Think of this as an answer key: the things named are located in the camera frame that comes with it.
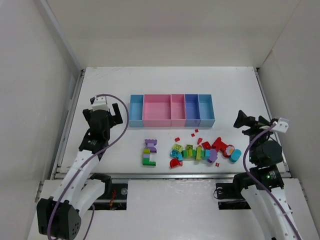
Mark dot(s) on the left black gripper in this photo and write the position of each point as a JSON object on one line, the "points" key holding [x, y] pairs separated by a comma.
{"points": [[116, 117]]}

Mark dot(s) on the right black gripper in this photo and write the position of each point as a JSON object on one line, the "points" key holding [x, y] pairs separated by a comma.
{"points": [[253, 124]]}

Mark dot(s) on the purple lego brick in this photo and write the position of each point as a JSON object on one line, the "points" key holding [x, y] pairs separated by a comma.
{"points": [[151, 145]]}

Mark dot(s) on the green lego row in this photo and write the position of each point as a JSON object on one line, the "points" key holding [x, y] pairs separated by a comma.
{"points": [[197, 153]]}

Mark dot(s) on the green L lego stack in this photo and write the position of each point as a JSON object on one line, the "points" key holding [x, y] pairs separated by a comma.
{"points": [[146, 158]]}

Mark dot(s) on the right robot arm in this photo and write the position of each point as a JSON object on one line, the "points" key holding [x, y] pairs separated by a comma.
{"points": [[261, 184]]}

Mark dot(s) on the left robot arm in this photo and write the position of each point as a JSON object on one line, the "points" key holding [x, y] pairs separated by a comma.
{"points": [[60, 215]]}

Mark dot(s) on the red round flower lego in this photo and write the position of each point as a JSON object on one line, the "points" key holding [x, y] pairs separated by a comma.
{"points": [[228, 151]]}

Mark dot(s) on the red lego cluster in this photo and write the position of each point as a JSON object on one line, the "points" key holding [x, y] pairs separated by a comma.
{"points": [[218, 145]]}

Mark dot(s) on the light blue bin left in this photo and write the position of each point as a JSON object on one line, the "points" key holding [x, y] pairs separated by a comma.
{"points": [[136, 111]]}

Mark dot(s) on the red slope lego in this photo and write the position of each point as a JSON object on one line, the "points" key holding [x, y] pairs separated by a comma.
{"points": [[199, 141]]}

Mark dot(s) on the lavender flower lego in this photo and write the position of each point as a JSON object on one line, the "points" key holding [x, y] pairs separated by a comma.
{"points": [[211, 155]]}

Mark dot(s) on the large pink bin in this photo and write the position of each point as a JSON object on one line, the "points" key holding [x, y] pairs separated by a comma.
{"points": [[157, 110]]}

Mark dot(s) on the small pink bin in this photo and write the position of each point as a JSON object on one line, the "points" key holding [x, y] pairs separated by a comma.
{"points": [[178, 110]]}

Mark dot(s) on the lime printed lego brick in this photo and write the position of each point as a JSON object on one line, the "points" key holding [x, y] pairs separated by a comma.
{"points": [[177, 147]]}

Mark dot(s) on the teal lego bricks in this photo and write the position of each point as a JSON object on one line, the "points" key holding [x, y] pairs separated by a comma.
{"points": [[176, 155]]}

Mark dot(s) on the red dome lego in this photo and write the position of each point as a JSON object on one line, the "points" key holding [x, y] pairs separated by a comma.
{"points": [[175, 163]]}

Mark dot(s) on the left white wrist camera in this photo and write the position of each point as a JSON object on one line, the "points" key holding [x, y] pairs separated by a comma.
{"points": [[99, 103]]}

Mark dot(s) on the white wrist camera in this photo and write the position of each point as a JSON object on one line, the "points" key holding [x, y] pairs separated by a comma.
{"points": [[99, 103], [280, 125]]}

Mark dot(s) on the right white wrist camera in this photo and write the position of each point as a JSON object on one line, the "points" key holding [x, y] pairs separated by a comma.
{"points": [[280, 125]]}

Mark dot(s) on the metal table rail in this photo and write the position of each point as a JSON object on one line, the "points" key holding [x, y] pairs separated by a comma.
{"points": [[157, 176]]}

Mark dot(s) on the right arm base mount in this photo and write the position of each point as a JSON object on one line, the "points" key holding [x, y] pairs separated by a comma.
{"points": [[232, 197]]}

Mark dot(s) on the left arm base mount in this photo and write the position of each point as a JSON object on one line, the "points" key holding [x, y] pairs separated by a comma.
{"points": [[114, 199]]}

